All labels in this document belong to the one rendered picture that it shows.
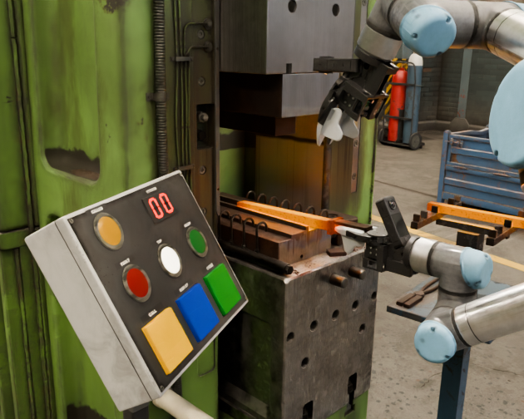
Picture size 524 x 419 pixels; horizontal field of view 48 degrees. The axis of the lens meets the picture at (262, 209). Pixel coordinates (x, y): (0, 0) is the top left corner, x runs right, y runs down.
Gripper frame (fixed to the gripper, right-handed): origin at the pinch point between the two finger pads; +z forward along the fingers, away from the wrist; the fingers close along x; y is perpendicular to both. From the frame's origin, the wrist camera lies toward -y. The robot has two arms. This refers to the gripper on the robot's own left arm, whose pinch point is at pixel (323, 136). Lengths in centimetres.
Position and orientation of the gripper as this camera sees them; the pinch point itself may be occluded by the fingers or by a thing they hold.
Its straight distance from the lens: 121.5
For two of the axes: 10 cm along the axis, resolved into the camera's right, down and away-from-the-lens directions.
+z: -3.4, 7.7, 5.5
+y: 6.3, 6.2, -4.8
